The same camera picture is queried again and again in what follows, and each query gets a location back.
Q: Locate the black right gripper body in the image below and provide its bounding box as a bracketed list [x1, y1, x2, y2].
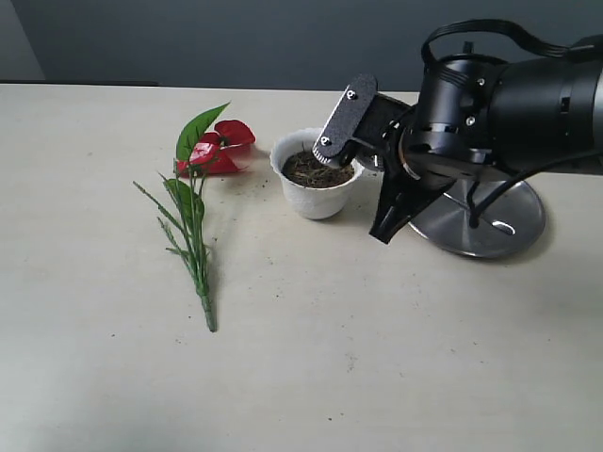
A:
[355, 55, 513, 180]

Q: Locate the stainless steel spork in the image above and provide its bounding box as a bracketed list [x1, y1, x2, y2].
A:
[355, 150, 383, 172]

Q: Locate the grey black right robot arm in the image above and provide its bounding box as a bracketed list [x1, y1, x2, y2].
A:
[313, 36, 602, 243]

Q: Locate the dark soil in pot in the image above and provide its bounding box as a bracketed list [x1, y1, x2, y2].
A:
[282, 150, 354, 188]

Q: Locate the white scalloped flower pot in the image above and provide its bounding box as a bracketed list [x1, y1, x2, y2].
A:
[269, 128, 364, 220]

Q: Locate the artificial red flower stem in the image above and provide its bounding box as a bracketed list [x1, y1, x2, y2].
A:
[133, 103, 256, 332]

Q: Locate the round stainless steel plate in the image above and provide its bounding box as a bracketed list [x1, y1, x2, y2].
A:
[410, 181, 546, 259]

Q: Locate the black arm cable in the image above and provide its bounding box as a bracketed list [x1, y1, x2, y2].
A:
[420, 18, 603, 232]

